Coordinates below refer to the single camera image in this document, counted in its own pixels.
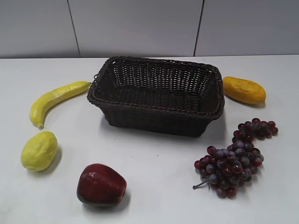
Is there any purple grape bunch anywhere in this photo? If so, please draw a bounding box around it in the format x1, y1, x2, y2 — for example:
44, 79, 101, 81
192, 118, 278, 199

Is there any red apple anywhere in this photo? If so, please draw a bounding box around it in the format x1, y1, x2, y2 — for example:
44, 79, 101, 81
77, 163, 127, 207

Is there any yellow banana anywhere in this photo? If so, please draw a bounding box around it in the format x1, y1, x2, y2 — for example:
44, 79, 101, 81
29, 81, 91, 129

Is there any black woven basket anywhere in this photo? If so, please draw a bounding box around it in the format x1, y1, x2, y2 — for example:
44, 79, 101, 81
87, 56, 225, 137

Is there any yellow lemon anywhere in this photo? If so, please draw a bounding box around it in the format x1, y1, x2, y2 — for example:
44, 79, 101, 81
21, 131, 58, 172

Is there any yellow orange mango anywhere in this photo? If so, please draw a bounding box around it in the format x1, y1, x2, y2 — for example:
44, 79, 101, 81
223, 77, 266, 105

